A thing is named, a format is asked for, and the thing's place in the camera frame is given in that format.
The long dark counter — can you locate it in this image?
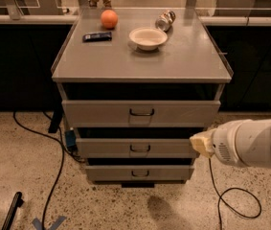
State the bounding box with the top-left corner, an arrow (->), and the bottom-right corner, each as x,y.
0,19 -> 271,111

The white bowl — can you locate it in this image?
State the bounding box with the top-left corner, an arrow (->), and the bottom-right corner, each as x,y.
129,27 -> 168,51

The black cable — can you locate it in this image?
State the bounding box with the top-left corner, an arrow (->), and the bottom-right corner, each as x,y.
12,111 -> 85,230
207,158 -> 262,230

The black cable right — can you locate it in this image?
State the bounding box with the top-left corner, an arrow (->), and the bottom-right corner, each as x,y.
207,158 -> 262,230

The black bar on floor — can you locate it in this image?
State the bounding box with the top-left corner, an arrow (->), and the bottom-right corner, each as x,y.
1,192 -> 24,230

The grey middle drawer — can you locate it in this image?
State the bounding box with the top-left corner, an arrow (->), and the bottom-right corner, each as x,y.
77,138 -> 198,158

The black cable left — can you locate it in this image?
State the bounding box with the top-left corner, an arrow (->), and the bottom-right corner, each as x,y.
12,111 -> 85,230

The grey metal drawer cabinet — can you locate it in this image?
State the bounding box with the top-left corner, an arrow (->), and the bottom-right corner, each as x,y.
53,8 -> 232,185

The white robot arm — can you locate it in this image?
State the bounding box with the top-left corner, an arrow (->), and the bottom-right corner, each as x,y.
190,119 -> 271,169

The blue tape cross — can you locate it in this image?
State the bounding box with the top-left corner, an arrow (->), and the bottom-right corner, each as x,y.
31,215 -> 68,230

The grey top drawer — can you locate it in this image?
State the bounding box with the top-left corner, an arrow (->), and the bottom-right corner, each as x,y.
62,101 -> 220,127

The grey bottom drawer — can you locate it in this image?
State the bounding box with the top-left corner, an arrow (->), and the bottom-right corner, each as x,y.
85,165 -> 194,182

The dark blue snack bar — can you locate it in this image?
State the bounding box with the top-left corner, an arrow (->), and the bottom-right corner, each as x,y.
82,32 -> 112,42

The grey drawer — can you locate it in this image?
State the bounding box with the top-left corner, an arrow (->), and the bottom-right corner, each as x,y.
85,165 -> 194,182
77,138 -> 198,158
62,101 -> 220,127

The tipped soda can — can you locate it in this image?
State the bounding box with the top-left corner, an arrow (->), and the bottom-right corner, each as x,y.
155,10 -> 176,32

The orange fruit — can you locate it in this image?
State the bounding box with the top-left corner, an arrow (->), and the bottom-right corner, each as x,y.
101,10 -> 118,29

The blue power box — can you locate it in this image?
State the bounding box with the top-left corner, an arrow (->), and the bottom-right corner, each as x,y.
65,130 -> 77,150

